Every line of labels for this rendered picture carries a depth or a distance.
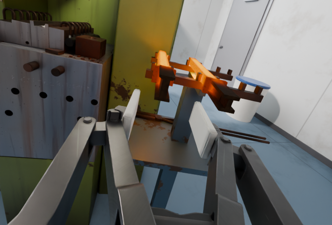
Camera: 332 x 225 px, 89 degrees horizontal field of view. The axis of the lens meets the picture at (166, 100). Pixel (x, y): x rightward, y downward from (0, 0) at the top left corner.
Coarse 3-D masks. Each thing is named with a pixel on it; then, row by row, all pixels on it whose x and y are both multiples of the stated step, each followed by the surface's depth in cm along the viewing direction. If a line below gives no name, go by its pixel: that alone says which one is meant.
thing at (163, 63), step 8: (160, 56) 52; (160, 64) 40; (168, 64) 43; (160, 72) 28; (168, 72) 29; (152, 80) 35; (160, 80) 33; (168, 80) 27; (160, 88) 29; (160, 96) 28; (168, 96) 30
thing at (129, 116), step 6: (138, 90) 20; (132, 96) 18; (138, 96) 18; (132, 102) 16; (126, 108) 15; (132, 108) 15; (126, 114) 14; (132, 114) 14; (126, 120) 14; (132, 120) 16; (126, 126) 14; (126, 132) 14
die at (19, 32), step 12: (0, 24) 55; (12, 24) 55; (24, 24) 56; (48, 24) 57; (0, 36) 56; (12, 36) 56; (24, 36) 57; (36, 36) 57; (48, 36) 58; (60, 36) 58; (72, 36) 66; (60, 48) 60; (72, 48) 68
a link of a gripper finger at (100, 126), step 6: (120, 108) 17; (96, 126) 13; (102, 126) 13; (96, 132) 13; (102, 132) 13; (90, 138) 13; (96, 138) 13; (102, 138) 13; (90, 144) 13; (96, 144) 13; (102, 144) 13
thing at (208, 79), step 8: (192, 64) 59; (200, 64) 57; (200, 72) 46; (208, 72) 46; (208, 80) 35; (216, 80) 35; (224, 80) 37; (208, 88) 36; (216, 88) 31; (224, 88) 31; (216, 96) 32; (224, 96) 27; (232, 96) 27; (216, 104) 29; (224, 104) 28; (232, 112) 28
